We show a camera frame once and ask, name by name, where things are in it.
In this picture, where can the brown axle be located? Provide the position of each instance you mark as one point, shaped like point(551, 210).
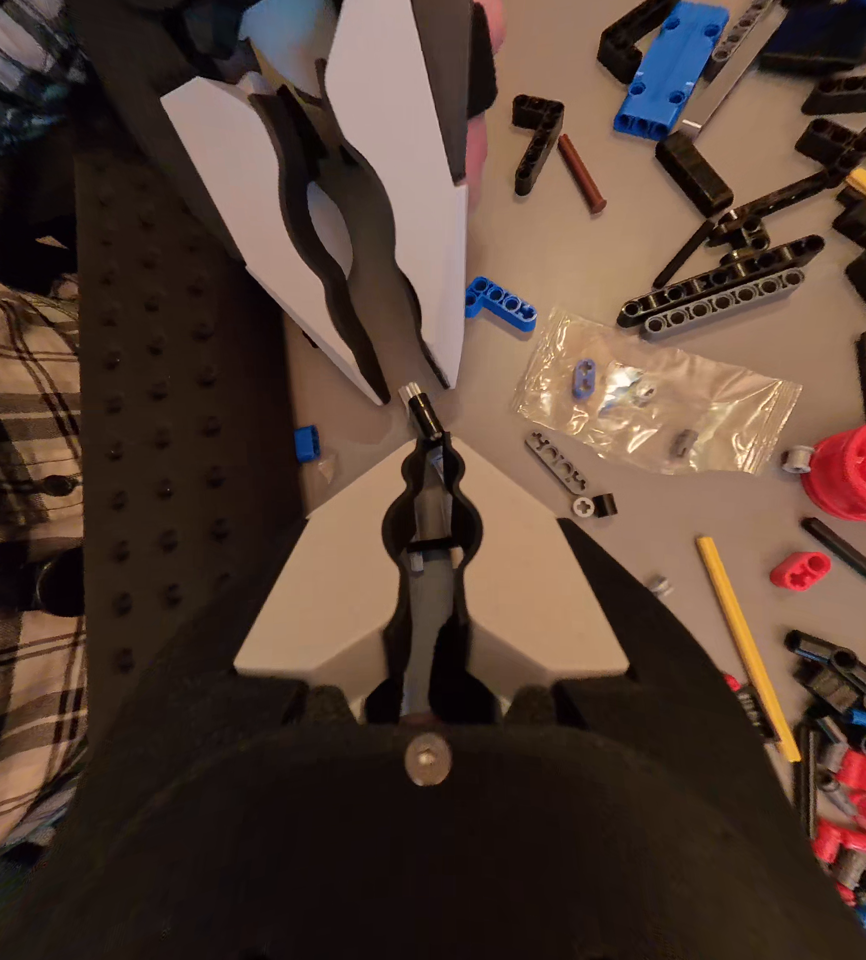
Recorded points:
point(581, 176)

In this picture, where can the clear plastic scrap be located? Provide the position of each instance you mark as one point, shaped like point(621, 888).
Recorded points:
point(328, 471)

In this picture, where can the black studded panel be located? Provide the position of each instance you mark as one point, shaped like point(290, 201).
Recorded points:
point(163, 375)

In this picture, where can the small grey bush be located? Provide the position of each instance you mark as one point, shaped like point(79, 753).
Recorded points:
point(659, 586)

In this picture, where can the grey desk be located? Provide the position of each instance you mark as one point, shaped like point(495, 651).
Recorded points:
point(575, 255)

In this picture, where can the black block with grey pins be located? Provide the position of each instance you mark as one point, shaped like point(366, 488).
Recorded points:
point(424, 412)

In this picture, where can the blue angled beam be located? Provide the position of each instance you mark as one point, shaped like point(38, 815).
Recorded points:
point(504, 304)

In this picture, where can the small blue oval beam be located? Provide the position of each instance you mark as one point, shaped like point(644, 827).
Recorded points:
point(585, 379)

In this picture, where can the long grey flat beam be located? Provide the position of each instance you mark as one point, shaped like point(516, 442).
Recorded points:
point(736, 52)

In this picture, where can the plaid shirt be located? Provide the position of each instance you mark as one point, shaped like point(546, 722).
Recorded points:
point(13, 360)

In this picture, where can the blue panel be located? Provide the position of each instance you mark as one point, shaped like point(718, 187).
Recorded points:
point(669, 71)

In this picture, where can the small blue bush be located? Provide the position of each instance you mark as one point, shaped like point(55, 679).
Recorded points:
point(307, 442)

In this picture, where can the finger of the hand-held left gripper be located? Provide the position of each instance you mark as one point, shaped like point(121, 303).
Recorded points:
point(429, 225)
point(230, 165)

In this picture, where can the long black axle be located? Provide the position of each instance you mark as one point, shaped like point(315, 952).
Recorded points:
point(852, 561)

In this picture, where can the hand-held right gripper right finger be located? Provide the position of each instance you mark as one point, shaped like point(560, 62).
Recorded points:
point(545, 600)

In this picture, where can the black angled beam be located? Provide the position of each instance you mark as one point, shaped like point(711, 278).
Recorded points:
point(538, 120)

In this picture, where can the grey and black bush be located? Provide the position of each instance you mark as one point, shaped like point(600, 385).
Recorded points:
point(595, 507)

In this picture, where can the short black beam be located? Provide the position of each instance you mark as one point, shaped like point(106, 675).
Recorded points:
point(695, 174)

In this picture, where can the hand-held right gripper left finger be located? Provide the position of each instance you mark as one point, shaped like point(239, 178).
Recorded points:
point(320, 592)

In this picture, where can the grey axle pin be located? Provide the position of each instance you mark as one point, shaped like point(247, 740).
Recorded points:
point(798, 460)

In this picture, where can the clear zip bag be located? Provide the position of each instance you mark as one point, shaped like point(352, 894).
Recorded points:
point(725, 405)

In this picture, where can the person's left hand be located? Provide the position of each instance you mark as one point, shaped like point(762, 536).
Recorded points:
point(478, 165)

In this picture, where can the red wheel hub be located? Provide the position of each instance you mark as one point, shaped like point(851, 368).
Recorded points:
point(860, 472)

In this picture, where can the black bent beam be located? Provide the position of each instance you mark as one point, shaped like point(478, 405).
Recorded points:
point(627, 41)

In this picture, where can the red oval connector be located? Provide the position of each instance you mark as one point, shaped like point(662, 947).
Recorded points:
point(800, 571)

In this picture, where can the grey pin connector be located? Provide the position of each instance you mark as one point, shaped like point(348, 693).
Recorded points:
point(681, 442)

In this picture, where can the dark grey thin beam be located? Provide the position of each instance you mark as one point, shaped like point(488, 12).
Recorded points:
point(555, 463)

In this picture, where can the thin black beam with grey pins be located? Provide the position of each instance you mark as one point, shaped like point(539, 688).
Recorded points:
point(433, 543)

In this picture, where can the grey holed beam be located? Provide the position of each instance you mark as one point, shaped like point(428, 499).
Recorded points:
point(721, 307)

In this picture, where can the pile of small mixed pins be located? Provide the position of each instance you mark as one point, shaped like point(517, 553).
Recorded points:
point(860, 780)

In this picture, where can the black link rod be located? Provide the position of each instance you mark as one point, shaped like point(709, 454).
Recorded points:
point(770, 202)

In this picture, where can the long yellow axle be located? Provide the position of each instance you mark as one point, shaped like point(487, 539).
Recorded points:
point(747, 649)

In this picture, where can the long black beam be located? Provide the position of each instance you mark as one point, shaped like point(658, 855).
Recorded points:
point(717, 283)

